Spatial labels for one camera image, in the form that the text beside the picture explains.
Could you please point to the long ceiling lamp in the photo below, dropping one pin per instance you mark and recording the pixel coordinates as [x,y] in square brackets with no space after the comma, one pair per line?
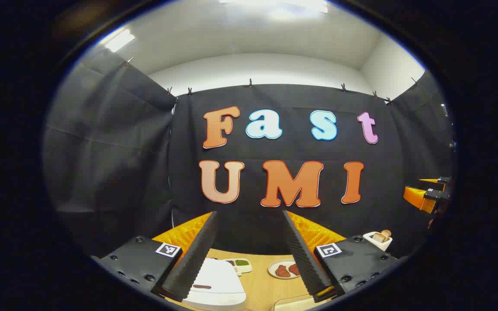
[119,40]

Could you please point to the white rice cooker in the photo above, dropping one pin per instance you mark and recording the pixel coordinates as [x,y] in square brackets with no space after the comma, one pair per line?
[216,280]

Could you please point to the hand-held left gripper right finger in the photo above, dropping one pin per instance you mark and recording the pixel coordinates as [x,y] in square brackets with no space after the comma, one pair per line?
[303,255]

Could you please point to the brown meat piece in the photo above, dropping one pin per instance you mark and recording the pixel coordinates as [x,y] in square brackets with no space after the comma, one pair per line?
[294,268]
[282,271]

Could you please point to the clear rice container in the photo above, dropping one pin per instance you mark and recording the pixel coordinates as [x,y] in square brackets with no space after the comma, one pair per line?
[296,303]

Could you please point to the white round plate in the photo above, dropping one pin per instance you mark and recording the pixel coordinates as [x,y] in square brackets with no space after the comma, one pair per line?
[275,268]

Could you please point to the wide ceiling lamp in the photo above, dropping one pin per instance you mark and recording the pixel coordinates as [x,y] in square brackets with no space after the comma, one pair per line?
[283,5]

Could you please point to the white toaster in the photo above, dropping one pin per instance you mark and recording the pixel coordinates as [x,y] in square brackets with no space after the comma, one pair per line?
[376,242]

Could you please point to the white divided bean dish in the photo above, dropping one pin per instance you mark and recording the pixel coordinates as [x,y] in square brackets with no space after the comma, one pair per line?
[241,263]

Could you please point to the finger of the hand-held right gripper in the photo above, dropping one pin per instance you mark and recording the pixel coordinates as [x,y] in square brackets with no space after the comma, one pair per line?
[417,196]
[437,183]

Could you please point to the bread slice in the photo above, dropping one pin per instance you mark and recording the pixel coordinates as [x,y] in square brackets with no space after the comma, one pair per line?
[387,233]
[378,236]

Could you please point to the row of cloth clips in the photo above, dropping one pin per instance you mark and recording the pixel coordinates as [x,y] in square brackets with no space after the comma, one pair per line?
[250,82]

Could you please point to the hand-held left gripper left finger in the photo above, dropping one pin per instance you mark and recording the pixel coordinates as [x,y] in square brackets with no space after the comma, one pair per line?
[197,255]

